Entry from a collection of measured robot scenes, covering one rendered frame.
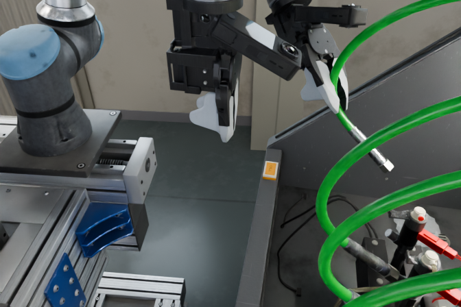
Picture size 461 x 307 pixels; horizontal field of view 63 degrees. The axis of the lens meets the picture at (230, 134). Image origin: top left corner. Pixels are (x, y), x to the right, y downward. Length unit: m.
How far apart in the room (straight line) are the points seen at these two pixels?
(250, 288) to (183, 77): 0.39
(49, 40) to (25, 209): 0.35
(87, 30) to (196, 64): 0.47
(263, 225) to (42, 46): 0.54
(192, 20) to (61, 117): 0.45
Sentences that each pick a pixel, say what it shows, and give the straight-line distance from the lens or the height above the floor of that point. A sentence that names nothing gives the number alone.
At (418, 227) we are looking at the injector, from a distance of 0.65.
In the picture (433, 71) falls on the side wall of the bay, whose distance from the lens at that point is 0.86.
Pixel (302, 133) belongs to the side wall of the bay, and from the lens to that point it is 0.92.
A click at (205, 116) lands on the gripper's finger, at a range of 0.52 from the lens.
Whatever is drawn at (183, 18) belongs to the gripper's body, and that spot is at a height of 1.39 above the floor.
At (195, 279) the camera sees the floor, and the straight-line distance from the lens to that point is 1.83.
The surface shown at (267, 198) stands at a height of 0.95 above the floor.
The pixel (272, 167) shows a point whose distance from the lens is 0.88.
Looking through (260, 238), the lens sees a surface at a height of 0.95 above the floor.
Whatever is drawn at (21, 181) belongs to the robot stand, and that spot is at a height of 0.95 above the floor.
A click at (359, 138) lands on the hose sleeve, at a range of 0.68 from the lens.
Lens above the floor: 1.55
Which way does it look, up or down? 37 degrees down
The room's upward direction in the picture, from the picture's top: straight up
